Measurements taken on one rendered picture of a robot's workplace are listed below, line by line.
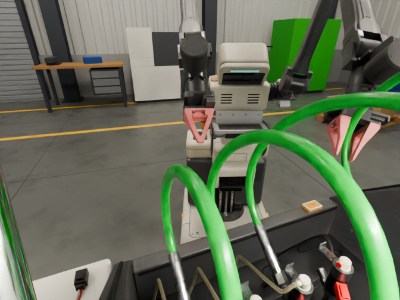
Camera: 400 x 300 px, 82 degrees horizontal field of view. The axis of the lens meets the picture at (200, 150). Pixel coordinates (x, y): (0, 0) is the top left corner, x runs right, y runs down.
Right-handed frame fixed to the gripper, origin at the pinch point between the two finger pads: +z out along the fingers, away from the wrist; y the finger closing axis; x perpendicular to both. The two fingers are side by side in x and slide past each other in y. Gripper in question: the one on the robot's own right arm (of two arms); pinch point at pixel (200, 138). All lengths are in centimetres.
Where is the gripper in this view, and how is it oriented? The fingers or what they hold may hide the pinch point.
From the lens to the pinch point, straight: 50.8
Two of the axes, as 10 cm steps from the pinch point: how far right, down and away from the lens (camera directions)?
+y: 0.9, -3.3, -9.4
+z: 0.7, 9.4, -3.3
